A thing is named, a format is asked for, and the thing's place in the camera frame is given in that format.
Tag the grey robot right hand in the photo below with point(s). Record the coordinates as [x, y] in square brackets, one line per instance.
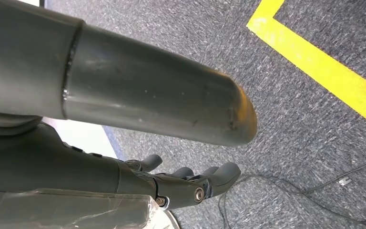
[138, 88]

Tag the yellow floor tape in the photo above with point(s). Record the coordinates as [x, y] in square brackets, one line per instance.
[328, 72]

